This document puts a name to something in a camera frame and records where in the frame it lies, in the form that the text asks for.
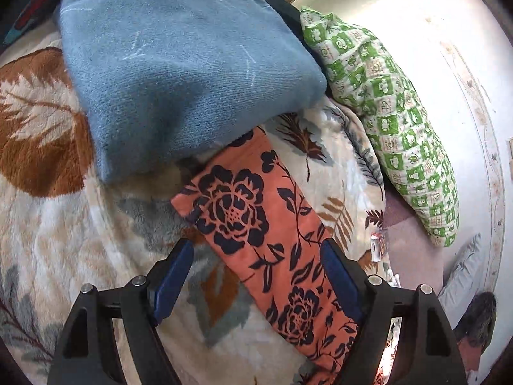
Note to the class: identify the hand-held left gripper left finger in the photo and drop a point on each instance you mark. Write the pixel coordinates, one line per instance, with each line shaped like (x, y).
(172, 280)

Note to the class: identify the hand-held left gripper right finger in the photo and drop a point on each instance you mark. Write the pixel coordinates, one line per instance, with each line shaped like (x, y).
(340, 284)

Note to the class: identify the orange floral cloth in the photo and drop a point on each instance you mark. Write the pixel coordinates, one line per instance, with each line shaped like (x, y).
(248, 208)

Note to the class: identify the white glove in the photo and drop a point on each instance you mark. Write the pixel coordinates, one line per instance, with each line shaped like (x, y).
(394, 280)

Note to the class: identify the small red white packet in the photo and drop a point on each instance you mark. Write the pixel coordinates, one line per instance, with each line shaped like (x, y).
(378, 245)

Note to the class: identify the grey pillow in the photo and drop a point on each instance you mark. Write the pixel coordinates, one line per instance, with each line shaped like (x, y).
(461, 272)

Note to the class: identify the leaf print blanket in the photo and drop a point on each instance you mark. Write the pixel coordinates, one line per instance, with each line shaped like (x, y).
(60, 228)

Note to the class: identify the green checkered pillow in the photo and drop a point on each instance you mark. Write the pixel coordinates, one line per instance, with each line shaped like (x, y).
(384, 100)

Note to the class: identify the blue folded blanket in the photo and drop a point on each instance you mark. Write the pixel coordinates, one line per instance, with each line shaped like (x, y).
(180, 76)

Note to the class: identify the colourful patterned cloth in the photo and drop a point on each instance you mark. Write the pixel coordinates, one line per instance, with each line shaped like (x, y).
(32, 12)

